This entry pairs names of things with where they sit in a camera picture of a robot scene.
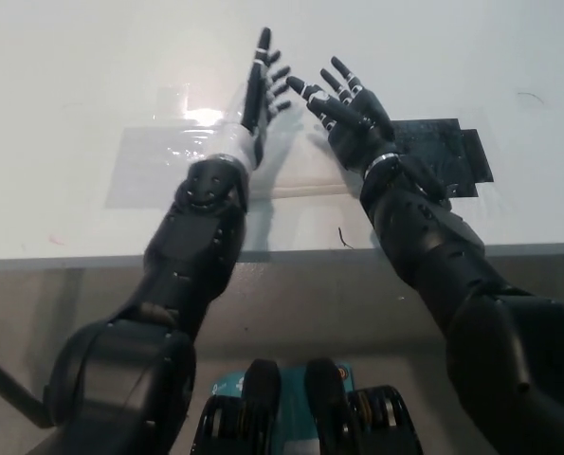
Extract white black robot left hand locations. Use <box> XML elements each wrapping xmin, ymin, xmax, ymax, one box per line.
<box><xmin>212</xmin><ymin>27</ymin><xmax>296</xmax><ymax>171</ymax></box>

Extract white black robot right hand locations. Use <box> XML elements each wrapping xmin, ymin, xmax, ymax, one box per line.
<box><xmin>285</xmin><ymin>55</ymin><xmax>402</xmax><ymax>173</ymax></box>

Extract white napkin stack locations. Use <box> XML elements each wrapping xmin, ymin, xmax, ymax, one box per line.
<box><xmin>247</xmin><ymin>116</ymin><xmax>361</xmax><ymax>201</ymax></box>

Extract black teal robot torso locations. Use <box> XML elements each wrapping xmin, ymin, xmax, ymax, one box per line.
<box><xmin>194</xmin><ymin>356</ymin><xmax>423</xmax><ymax>455</ymax></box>

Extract transparent plastic sheet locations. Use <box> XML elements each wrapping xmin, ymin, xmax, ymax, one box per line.
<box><xmin>151</xmin><ymin>82</ymin><xmax>503</xmax><ymax>222</ymax></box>

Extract black tape patch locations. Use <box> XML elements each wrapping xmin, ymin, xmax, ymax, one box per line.
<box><xmin>389</xmin><ymin>115</ymin><xmax>495</xmax><ymax>201</ymax></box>

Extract clear plastic bag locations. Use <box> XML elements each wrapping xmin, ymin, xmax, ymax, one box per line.
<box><xmin>107</xmin><ymin>125</ymin><xmax>257</xmax><ymax>209</ymax></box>

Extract black metal table leg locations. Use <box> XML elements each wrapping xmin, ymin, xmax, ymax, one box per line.
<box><xmin>0</xmin><ymin>349</ymin><xmax>55</xmax><ymax>428</ymax></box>

